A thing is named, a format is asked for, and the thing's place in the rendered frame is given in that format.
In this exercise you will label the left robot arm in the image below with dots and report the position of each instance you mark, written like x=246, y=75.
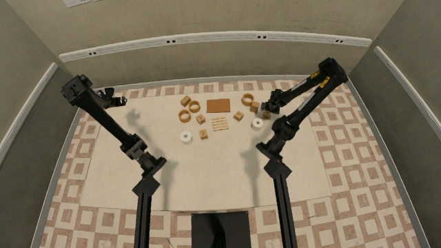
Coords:
x=78, y=92

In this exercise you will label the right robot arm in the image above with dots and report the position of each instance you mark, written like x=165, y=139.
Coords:
x=285, y=128

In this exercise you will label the small wooden pallet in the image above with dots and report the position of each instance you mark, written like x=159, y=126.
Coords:
x=219, y=123

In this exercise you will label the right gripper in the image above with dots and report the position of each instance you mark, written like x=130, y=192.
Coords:
x=268, y=108

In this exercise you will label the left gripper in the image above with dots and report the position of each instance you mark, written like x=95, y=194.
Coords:
x=119, y=104

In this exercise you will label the white tape roll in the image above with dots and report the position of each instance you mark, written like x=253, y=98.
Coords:
x=257, y=124
x=186, y=138

